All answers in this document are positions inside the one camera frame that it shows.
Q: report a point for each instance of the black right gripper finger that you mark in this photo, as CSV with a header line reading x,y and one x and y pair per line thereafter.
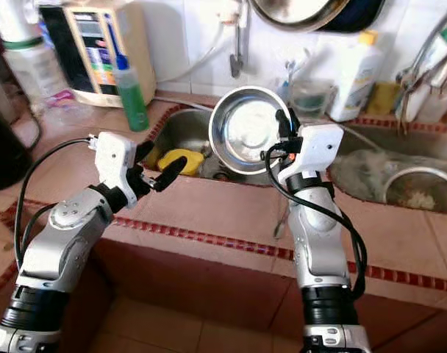
x,y
287,129

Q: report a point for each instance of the yellow bowl grey suction base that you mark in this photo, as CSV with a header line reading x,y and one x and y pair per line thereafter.
x,y
183,162

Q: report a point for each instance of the steel bowl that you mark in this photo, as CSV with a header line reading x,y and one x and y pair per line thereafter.
x,y
249,132

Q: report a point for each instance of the silver left arm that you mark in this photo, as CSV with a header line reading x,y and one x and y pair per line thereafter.
x,y
54,250

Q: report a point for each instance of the black kitchen appliance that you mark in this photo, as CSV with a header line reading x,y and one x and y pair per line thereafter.
x,y
10,136

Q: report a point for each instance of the steel sink basin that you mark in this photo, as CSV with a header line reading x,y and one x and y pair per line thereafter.
x,y
179,129
400,140

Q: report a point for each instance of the green dish soap bottle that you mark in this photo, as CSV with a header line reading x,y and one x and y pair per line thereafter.
x,y
131,103

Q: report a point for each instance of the blue white toothbrush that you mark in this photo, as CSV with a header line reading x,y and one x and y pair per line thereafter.
x,y
291,72

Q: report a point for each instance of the clear plastic bag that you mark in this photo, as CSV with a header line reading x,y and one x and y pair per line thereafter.
x,y
356,169

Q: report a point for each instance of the white detergent bottle yellow cap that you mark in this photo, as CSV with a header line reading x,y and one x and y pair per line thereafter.
x,y
356,73

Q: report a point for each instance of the clear packet purple label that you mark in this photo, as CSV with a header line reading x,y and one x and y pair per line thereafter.
x,y
69,107

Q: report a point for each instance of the yellow sponge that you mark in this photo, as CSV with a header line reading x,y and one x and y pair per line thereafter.
x,y
381,99

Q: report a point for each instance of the thin white tube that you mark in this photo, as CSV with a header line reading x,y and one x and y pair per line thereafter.
x,y
198,62

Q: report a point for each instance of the beige water ioniser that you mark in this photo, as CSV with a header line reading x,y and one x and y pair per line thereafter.
x,y
91,51

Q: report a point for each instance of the hanging steel pan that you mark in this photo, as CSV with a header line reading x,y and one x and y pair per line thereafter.
x,y
312,11

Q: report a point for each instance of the steel mesh strainer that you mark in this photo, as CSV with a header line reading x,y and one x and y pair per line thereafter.
x,y
422,193

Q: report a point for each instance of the white bottle green band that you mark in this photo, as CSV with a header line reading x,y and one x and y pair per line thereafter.
x,y
32,73

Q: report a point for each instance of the steel faucet sprayer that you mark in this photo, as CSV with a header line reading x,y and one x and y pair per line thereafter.
x,y
429,70

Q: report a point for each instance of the steel wall tap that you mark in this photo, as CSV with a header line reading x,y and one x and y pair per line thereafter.
x,y
238,55

